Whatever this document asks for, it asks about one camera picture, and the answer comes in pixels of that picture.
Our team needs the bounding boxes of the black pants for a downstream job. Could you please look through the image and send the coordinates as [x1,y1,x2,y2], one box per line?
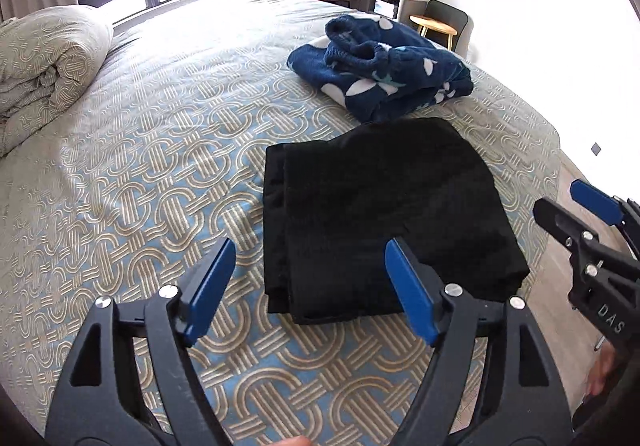
[262,117,531,325]

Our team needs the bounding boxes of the folded patterned duvet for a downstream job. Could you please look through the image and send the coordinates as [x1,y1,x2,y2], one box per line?
[0,4,115,157]

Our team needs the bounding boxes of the round wooden stool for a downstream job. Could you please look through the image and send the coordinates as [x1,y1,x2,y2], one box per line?
[410,14,458,51]

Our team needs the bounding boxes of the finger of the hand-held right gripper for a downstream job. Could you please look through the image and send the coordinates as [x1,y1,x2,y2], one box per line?
[570,179,640,229]
[532,198,601,277]

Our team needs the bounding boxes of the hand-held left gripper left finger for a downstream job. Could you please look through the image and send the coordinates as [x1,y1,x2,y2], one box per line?
[45,238,237,446]

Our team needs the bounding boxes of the person's right forearm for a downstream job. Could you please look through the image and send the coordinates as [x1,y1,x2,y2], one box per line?
[572,396,640,446]

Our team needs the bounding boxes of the small grey cabinet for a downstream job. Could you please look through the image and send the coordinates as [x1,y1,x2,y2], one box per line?
[368,0,429,24]

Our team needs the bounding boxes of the navy dotted fleece garment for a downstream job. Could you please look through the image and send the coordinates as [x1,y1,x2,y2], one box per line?
[286,14,475,123]

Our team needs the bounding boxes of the person's right hand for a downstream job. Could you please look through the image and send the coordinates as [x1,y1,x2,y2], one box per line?
[585,342,619,398]

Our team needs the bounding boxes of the grey chair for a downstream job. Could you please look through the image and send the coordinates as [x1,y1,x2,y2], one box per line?
[425,0,475,59]

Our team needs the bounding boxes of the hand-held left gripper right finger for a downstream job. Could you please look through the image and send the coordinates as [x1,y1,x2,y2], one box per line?
[384,237,573,446]

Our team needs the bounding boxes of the bed with patterned sheet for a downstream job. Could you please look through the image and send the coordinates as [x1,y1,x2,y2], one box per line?
[0,0,563,446]

